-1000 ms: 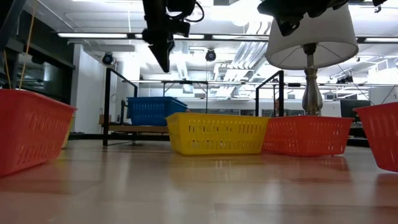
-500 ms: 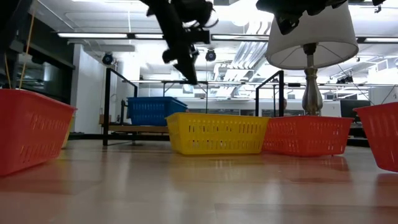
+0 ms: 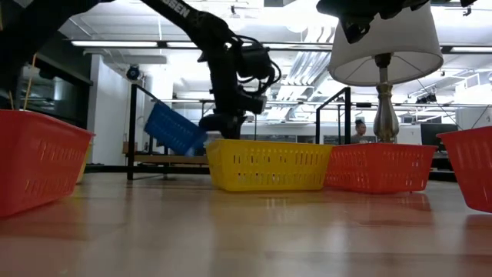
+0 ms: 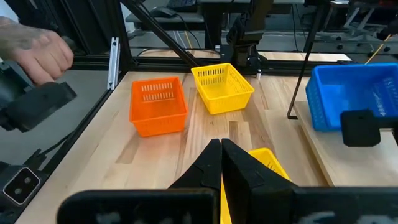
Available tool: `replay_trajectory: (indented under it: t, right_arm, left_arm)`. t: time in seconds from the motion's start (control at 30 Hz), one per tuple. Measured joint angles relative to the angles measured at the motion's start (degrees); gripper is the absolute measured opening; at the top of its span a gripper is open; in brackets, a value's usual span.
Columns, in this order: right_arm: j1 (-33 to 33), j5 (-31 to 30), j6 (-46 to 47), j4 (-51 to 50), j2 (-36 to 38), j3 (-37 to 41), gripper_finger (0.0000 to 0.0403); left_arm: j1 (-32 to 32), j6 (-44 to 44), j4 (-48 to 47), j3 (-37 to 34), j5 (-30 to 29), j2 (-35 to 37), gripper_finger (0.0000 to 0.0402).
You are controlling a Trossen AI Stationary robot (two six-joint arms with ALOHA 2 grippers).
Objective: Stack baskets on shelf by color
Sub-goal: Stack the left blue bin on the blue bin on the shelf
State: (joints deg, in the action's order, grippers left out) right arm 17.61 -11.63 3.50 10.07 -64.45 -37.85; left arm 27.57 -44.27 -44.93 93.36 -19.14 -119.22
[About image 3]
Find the orange plastic basket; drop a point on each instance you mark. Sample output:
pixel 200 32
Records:
pixel 473 169
pixel 380 167
pixel 38 161

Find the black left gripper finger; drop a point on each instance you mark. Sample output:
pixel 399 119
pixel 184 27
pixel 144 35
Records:
pixel 235 129
pixel 215 123

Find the white shade silver table lamp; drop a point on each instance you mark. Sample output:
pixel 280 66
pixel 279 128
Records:
pixel 388 50

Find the wooden shelf with black frame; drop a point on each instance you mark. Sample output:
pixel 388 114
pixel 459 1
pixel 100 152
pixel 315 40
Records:
pixel 132 127

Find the black aluminium rig frame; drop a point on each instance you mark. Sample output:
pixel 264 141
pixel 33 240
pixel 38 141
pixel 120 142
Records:
pixel 107 168

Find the yellow plastic basket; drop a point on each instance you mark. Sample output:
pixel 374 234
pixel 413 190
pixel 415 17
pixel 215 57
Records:
pixel 269 165
pixel 85 161

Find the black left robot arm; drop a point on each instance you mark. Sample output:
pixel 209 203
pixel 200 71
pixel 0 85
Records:
pixel 184 11

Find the black computer monitor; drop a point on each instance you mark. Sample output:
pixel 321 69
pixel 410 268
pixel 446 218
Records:
pixel 438 134

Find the blue plastic basket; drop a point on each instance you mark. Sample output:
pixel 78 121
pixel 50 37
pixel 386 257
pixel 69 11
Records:
pixel 173 129

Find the person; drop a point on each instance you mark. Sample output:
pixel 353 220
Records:
pixel 360 132

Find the ceiling light strip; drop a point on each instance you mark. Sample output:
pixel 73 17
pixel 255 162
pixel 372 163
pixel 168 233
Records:
pixel 469 49
pixel 300 47
pixel 115 44

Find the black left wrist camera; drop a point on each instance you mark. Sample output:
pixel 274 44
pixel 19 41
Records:
pixel 253 61

